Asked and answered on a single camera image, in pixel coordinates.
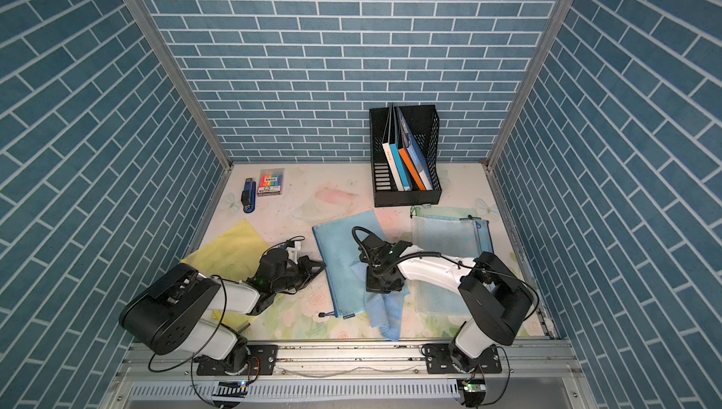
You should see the light blue document bag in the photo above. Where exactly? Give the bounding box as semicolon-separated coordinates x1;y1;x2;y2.
475;219;494;254

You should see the clear grey document bag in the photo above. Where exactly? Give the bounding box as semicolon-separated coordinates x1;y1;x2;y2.
412;217;482;316

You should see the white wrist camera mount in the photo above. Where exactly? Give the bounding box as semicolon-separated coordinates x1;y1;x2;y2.
285;240;303;263

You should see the black mesh file holder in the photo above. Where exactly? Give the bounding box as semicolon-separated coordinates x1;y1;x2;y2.
370;105;442;208

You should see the aluminium front rail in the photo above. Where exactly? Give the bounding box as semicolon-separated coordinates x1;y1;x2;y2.
101;339;596;408

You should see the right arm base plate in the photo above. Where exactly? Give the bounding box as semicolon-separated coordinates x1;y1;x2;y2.
420;343;502;374

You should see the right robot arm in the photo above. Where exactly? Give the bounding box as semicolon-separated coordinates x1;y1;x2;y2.
356;234;539;371

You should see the box of coloured markers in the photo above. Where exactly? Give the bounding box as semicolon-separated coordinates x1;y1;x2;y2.
257;168;284;196

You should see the blue folder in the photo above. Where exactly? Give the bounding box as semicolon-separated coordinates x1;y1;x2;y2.
396;107;434;191

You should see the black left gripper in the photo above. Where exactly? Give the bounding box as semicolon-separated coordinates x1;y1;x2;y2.
270;257;327;295

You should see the blue mesh document bag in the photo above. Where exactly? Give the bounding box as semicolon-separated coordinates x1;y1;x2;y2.
312;211;385;319

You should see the yellow mesh document bag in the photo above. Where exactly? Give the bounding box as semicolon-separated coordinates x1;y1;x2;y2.
182;220;288;341

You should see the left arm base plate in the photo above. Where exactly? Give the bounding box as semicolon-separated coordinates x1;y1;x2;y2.
194;344;278;378

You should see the green mesh document bag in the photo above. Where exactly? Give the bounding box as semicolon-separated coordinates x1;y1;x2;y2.
410;205;481;219

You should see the light blue cleaning cloth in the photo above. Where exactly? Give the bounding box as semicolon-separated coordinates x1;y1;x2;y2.
349;262;409;341

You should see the white book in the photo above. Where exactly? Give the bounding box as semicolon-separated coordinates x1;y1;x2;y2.
382;142;404;192

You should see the teal book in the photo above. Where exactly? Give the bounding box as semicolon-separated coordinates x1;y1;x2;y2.
390;144;413;191

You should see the orange book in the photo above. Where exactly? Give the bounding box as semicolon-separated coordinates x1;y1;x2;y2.
399;147;426;191

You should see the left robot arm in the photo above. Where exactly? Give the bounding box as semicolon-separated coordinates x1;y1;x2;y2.
118;242;325;373

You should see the blue black stapler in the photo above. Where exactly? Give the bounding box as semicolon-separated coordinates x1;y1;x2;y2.
241;178;257;213

